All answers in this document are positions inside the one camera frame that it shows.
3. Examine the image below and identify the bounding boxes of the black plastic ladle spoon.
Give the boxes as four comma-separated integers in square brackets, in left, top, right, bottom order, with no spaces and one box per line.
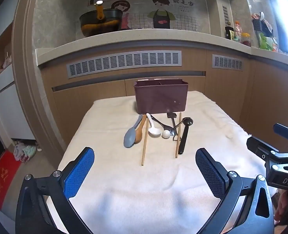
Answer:
[178,117,193,155]

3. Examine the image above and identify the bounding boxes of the steel smiley handle spoon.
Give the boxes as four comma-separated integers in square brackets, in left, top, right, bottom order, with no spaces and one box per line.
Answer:
[151,115,176,136]

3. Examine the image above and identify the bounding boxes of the small white round spoon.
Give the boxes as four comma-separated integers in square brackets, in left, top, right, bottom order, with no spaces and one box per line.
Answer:
[162,130,171,139]

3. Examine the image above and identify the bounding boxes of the white plastic soup spoon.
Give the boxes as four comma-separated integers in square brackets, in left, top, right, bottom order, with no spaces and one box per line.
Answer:
[146,113,161,136]

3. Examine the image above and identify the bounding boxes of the grey-blue plastic rice spoon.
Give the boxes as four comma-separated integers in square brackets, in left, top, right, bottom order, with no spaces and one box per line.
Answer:
[123,114,143,148]

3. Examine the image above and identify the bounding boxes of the brown wooden spoon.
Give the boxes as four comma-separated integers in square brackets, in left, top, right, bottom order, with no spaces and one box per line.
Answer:
[134,115,147,144]

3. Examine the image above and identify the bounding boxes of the person's right hand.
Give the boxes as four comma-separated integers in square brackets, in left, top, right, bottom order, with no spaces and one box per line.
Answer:
[274,189,288,226]

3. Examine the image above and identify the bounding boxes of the red floor mat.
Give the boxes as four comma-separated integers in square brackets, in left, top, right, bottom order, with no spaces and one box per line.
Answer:
[0,151,21,210]

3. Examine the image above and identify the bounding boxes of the bundle of cloths on floor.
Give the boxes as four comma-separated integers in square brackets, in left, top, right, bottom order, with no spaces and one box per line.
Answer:
[13,142,42,163]

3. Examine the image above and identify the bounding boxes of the green snack bags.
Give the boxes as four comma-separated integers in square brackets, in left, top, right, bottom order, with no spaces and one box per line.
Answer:
[258,33,278,52]

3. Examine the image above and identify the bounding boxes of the short grey vent grille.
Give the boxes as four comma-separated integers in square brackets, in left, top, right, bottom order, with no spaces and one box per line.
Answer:
[212,54,244,71]

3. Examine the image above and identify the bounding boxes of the red chili jar yellow lid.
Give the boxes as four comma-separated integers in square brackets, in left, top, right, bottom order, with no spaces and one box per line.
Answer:
[240,32,252,47]

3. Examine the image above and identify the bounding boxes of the black countertop utensil caddy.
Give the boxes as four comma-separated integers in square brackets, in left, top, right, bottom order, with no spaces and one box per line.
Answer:
[252,12,273,37]

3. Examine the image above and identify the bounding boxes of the orange-capped clear bottle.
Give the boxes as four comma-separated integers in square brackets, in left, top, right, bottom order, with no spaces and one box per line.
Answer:
[234,21,242,42]

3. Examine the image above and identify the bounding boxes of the white cloth table cover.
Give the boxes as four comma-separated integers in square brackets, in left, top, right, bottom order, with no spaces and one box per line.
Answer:
[58,91,266,233]

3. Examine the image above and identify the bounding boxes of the dark soy sauce bottle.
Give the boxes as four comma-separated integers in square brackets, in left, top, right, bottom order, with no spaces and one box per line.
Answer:
[225,27,235,40]

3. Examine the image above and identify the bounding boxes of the maroon plastic utensil holder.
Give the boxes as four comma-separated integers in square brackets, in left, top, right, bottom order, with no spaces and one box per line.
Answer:
[134,78,188,114]

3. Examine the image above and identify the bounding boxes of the long grey vent grille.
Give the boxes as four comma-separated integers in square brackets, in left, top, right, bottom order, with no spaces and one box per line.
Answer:
[66,50,182,79]

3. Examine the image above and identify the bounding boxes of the cartoon couple wall sticker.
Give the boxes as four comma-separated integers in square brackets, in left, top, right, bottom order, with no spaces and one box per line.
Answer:
[111,0,176,30]

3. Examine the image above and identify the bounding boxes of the black wok with orange handle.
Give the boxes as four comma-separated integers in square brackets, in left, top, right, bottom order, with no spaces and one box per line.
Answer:
[79,0,123,37]

